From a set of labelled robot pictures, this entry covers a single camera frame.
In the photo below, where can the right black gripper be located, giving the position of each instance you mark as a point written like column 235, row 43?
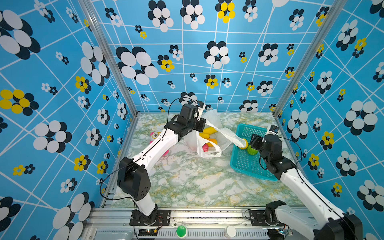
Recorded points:
column 255, row 142

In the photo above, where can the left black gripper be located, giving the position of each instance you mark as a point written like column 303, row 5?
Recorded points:
column 201, row 122

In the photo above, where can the yellow lemon fruit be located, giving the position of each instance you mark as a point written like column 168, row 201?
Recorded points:
column 245, row 145

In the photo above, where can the orange fruit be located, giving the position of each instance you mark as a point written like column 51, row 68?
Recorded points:
column 212, row 142

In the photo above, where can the small circuit board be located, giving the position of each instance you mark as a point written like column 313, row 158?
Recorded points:
column 148, row 232
column 276, row 234

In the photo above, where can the small circuit board left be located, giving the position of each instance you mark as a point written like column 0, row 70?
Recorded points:
column 148, row 232

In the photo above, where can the small circuit board right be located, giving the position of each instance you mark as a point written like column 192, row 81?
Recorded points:
column 276, row 234

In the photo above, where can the green fruit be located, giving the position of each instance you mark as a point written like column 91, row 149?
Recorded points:
column 251, row 151

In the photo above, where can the white translucent plastic bag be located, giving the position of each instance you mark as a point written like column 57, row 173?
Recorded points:
column 224, row 136

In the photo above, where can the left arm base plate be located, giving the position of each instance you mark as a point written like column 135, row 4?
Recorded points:
column 157, row 218

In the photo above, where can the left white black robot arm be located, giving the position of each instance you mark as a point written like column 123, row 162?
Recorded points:
column 133, row 173

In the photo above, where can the yellow banana fruit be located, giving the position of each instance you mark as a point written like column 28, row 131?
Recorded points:
column 209, row 130

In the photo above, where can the teal plastic basket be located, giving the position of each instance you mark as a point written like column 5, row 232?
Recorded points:
column 247, row 164

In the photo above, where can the green push button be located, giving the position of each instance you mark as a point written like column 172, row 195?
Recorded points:
column 182, row 232

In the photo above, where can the pink red fruit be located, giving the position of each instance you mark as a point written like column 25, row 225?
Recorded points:
column 205, row 147

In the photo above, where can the yellow mango fruit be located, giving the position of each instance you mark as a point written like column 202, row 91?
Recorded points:
column 204, row 135

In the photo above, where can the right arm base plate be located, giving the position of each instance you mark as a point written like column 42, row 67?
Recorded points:
column 258, row 218

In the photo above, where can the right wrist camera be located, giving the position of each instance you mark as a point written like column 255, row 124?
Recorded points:
column 272, row 130

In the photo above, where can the pink panda plush toy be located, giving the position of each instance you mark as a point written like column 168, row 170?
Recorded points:
column 154, row 136

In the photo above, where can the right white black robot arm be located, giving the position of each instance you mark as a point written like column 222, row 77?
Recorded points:
column 328, row 222

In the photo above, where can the white round button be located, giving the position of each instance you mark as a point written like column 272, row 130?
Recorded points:
column 230, row 232

